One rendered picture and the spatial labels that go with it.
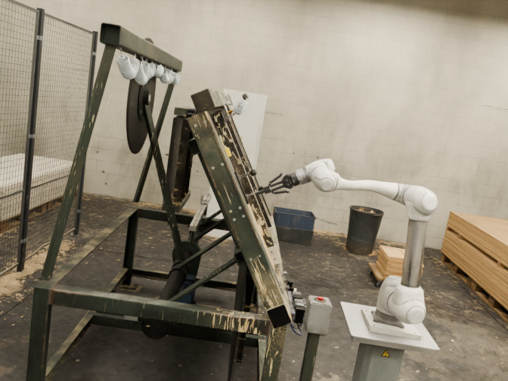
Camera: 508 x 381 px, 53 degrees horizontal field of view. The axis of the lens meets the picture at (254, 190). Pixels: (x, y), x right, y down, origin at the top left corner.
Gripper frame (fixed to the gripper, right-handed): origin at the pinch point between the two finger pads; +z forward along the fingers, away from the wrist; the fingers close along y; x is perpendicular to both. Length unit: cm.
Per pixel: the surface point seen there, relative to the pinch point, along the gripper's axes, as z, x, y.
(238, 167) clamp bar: 11.8, 44.6, -12.9
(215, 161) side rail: 16.8, -22.6, -27.3
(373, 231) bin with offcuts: -107, 434, 187
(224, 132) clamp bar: 12, 45, -37
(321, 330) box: -2, -23, 79
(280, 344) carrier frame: 21, -23, 79
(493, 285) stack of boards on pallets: -198, 288, 252
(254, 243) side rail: 13.9, -22.6, 20.6
